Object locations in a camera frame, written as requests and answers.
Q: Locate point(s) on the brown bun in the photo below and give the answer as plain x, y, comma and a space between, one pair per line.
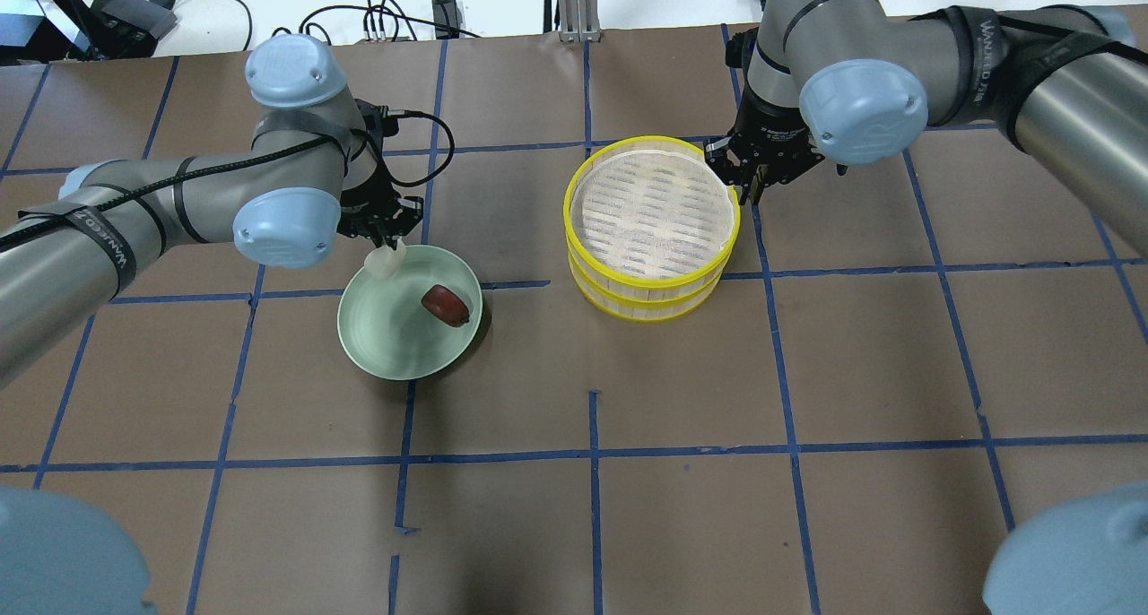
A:
446, 306

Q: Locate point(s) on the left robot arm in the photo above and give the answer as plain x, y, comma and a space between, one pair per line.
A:
313, 172

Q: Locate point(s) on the aluminium frame post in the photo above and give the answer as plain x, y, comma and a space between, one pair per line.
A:
578, 21

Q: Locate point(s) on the green plate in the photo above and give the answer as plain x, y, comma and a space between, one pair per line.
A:
386, 332

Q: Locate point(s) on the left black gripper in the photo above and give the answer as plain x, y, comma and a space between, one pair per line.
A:
366, 190

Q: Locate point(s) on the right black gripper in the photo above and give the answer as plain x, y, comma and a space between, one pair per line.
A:
769, 132

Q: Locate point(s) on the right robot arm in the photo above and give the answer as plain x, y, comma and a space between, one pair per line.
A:
838, 81

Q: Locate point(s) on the black camera on stand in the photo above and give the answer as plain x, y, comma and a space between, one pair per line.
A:
118, 29

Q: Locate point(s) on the white steamer cloth liner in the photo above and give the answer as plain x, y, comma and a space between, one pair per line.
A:
652, 207

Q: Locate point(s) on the white bun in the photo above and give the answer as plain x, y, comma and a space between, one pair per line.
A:
383, 262

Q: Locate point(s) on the yellow steamer layer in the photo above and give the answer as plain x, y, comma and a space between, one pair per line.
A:
652, 212
644, 301

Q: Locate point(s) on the black power adapter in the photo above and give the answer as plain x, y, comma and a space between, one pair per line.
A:
447, 19

